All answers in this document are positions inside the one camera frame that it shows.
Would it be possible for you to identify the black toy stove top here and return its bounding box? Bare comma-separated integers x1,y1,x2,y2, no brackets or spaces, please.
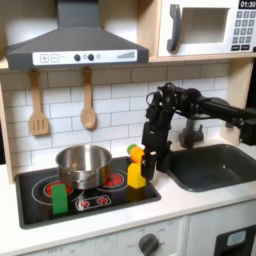
14,155,162,230

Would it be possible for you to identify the wooden slotted spatula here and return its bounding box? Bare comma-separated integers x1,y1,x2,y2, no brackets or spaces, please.
27,68,51,137

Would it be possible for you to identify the steel pot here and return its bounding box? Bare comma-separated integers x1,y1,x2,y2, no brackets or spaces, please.
55,143,113,190

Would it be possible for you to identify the orange toy carrot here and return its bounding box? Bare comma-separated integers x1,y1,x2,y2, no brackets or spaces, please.
126,143,145,165

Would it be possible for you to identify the black cabinet door panel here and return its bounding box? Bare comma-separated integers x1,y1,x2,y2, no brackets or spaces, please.
213,224,256,256

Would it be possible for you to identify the white oven control panel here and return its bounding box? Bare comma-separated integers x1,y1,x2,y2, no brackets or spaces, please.
19,216,188,256

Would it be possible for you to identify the green block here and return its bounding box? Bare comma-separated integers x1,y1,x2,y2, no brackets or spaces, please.
51,183,69,215

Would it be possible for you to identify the dark grey oven knob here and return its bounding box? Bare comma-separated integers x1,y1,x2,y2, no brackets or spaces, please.
137,233,160,256

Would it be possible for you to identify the light wooden shelf board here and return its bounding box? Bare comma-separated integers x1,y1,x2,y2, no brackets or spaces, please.
148,53,256,64

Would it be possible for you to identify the dark grey sink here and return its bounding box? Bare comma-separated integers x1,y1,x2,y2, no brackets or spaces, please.
166,143,256,193

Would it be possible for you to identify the yellow block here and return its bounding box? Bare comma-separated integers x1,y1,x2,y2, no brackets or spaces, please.
127,162,147,190

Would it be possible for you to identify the light wooden side panel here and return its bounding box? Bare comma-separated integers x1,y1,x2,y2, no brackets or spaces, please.
0,79,15,185
220,57,256,147

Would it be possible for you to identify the white toy microwave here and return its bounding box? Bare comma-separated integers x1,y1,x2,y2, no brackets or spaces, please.
157,0,256,58

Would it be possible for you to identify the wooden spoon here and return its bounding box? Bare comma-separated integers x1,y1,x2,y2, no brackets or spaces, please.
79,66,98,131

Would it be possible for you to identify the grey extractor hood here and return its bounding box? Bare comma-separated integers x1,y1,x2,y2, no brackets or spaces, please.
5,0,150,70

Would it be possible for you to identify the dark grey tap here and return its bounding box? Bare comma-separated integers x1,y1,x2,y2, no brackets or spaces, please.
178,116,235,150

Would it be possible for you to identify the thin black cable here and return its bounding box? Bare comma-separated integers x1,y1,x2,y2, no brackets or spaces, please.
145,91,162,118

